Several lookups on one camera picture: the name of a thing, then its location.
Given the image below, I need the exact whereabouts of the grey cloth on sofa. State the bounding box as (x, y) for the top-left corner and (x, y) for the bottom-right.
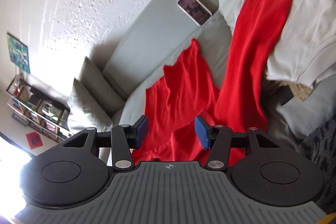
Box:
(264, 75), (335, 149)

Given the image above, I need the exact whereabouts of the wooden bookshelf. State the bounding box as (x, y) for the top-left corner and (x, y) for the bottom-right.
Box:
(6, 74), (71, 143)

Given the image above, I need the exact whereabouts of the smartphone in white case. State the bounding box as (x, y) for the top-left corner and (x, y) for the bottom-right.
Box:
(177, 0), (213, 26)

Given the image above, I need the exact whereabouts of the dark striped fabric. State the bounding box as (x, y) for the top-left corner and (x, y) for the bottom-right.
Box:
(297, 117), (336, 214)

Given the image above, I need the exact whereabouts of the grey-green pillow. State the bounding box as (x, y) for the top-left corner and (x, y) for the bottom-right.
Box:
(67, 79), (113, 134)
(78, 57), (124, 115)

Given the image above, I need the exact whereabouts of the red long-sleeve garment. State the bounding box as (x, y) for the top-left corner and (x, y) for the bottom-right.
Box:
(132, 0), (293, 163)

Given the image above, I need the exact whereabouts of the grey-green round sofa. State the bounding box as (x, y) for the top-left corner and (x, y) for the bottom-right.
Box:
(102, 0), (237, 124)

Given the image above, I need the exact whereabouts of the front grey-green pillow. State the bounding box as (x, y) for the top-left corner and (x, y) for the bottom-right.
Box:
(67, 79), (113, 134)

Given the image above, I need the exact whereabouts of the teal wall picture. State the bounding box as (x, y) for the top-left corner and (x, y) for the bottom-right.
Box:
(7, 32), (30, 74)

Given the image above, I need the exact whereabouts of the red diamond wall decoration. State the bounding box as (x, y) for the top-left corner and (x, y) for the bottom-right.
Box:
(26, 132), (43, 149)

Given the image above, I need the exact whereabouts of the white cloth garment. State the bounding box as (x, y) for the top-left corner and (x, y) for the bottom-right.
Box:
(230, 0), (335, 89)

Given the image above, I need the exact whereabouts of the rear grey-green pillow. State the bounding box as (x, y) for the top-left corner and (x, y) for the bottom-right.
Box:
(78, 57), (124, 115)

